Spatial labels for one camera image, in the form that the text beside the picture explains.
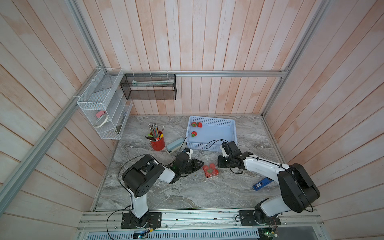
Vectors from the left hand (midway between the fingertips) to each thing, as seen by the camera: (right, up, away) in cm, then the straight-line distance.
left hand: (203, 166), depth 90 cm
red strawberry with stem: (+7, -3, -1) cm, 8 cm away
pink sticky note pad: (-59, +31, -8) cm, 67 cm away
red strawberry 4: (-1, +26, +21) cm, 33 cm away
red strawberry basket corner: (-6, +27, +21) cm, 34 cm away
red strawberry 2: (+6, 0, 0) cm, 6 cm away
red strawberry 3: (+2, -4, -4) cm, 6 cm away
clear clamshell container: (+4, -2, 0) cm, 5 cm away
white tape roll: (-58, +27, -8) cm, 65 cm away
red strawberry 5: (-5, +19, +17) cm, 26 cm away
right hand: (+9, +2, +2) cm, 10 cm away
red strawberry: (+1, -1, -1) cm, 2 cm away
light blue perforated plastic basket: (+5, +19, +18) cm, 27 cm away
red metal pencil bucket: (-28, +13, +5) cm, 31 cm away
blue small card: (+32, -8, -8) cm, 34 cm away
